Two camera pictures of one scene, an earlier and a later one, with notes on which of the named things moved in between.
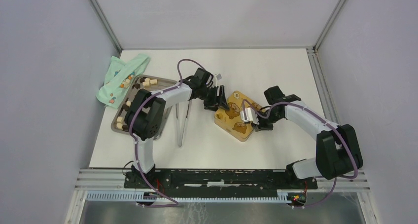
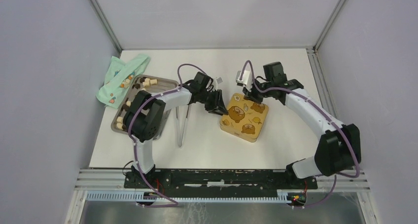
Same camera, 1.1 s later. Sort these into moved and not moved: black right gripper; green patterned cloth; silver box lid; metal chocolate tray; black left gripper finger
Moved: black right gripper; black left gripper finger
Not moved: silver box lid; green patterned cloth; metal chocolate tray
